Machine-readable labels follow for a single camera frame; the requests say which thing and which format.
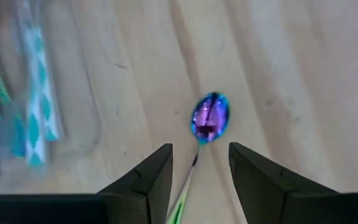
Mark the clear plastic storage bin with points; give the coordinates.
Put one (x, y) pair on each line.
(82, 146)

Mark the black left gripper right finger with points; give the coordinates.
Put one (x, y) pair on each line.
(259, 193)

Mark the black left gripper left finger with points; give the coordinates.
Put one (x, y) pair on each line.
(141, 193)

